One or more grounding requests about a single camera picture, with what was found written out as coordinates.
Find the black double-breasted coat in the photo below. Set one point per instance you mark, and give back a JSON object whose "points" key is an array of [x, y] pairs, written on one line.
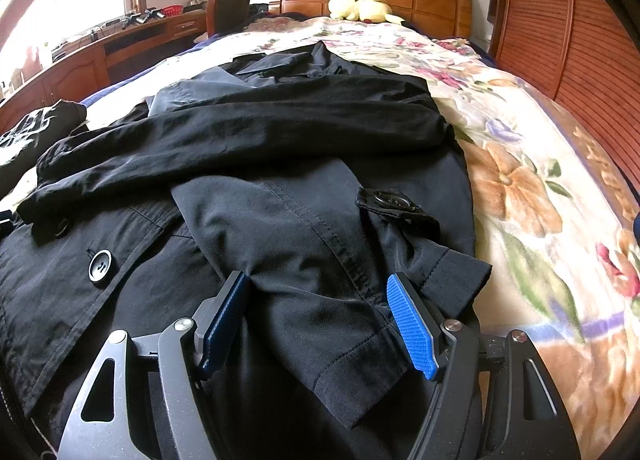
{"points": [[300, 165]]}

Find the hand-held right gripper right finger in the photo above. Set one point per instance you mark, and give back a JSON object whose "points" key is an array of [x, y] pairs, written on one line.
{"points": [[412, 325]]}

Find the red basket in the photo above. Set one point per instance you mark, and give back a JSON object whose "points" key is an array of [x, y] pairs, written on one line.
{"points": [[170, 11]]}

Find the wooden desk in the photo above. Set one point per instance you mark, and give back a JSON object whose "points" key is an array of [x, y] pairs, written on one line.
{"points": [[75, 75]]}

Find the yellow plush toy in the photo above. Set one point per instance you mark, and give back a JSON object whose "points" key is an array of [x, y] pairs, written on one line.
{"points": [[360, 8]]}

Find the metal bowl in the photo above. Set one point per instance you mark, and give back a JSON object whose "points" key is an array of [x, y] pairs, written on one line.
{"points": [[192, 4]]}

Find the dark crumpled garment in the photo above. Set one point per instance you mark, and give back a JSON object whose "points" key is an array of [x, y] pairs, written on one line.
{"points": [[35, 128]]}

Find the floral blanket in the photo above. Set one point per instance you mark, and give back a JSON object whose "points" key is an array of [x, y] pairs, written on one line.
{"points": [[525, 190]]}

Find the wooden chair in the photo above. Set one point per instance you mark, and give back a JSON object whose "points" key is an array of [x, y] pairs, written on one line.
{"points": [[232, 3]]}

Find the wooden slatted wardrobe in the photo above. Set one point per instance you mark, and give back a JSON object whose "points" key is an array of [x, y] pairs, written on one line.
{"points": [[550, 15]]}

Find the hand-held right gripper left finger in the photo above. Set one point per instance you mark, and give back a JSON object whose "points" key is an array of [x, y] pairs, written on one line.
{"points": [[227, 315]]}

